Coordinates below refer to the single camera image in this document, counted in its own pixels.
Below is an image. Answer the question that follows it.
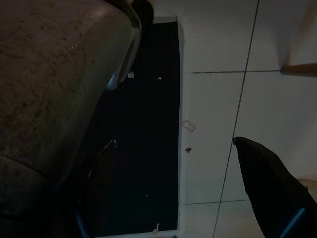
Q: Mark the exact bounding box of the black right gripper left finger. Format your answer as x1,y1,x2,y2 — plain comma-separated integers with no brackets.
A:
75,138,118,238

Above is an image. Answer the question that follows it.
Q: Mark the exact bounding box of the light wooden furniture leg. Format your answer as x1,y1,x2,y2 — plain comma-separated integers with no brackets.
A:
281,0,317,75

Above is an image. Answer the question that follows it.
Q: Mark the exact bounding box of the tan rubber band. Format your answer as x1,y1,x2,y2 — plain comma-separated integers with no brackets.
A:
181,120,197,132

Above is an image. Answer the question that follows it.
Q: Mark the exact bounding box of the black floor mat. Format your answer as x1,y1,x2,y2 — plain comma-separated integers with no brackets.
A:
94,16,181,238

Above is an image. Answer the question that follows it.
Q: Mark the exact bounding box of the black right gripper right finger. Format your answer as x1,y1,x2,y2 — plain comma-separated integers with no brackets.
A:
232,136,317,238

